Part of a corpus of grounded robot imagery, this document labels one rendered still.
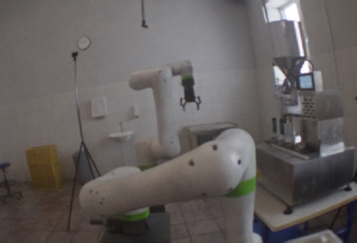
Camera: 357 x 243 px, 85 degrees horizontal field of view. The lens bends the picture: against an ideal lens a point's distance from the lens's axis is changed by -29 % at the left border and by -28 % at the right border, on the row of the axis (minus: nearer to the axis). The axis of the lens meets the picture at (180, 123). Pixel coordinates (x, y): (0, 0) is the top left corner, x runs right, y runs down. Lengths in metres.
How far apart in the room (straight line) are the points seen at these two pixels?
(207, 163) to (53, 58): 5.04
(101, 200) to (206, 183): 0.33
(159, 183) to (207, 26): 4.81
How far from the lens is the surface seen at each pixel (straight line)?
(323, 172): 1.38
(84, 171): 4.85
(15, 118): 5.78
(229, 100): 5.14
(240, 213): 0.73
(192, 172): 0.53
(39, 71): 5.51
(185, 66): 1.83
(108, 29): 5.19
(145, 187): 0.61
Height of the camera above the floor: 1.39
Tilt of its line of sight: 6 degrees down
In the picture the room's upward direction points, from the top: 7 degrees counter-clockwise
